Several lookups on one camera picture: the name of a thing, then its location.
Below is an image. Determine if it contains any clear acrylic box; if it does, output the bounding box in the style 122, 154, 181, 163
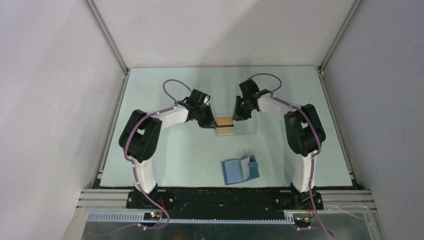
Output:
214, 113, 258, 136

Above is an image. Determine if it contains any blue card holder wallet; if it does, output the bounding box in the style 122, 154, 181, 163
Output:
221, 154, 260, 186

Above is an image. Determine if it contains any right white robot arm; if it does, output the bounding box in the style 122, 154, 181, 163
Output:
232, 78, 326, 209

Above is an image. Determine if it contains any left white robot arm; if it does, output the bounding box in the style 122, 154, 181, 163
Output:
118, 89, 217, 208

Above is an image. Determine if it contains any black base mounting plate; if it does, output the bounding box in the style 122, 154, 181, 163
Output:
126, 186, 324, 221

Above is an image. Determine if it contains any right aluminium frame rail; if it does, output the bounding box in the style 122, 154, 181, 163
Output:
316, 0, 364, 190

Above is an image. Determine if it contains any aluminium frame rail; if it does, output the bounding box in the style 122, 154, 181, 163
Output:
84, 0, 129, 182
316, 0, 364, 190

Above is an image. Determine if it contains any left aluminium frame rail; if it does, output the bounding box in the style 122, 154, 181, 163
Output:
84, 0, 129, 182

